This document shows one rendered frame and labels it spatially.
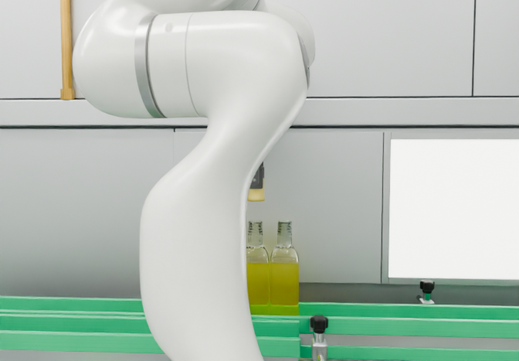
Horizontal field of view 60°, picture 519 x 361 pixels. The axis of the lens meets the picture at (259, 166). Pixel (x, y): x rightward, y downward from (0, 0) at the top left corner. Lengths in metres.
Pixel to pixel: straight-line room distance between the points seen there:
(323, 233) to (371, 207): 0.12
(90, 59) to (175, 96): 0.08
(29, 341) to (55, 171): 0.41
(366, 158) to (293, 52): 0.64
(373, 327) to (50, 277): 0.76
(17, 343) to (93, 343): 0.14
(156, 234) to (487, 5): 0.94
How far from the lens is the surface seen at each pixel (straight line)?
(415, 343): 0.96
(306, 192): 1.01
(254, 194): 0.87
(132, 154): 1.09
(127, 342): 0.87
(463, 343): 0.99
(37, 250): 1.22
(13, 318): 1.03
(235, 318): 0.42
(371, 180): 1.03
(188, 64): 0.41
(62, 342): 0.91
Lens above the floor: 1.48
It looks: 3 degrees down
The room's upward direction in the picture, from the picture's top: straight up
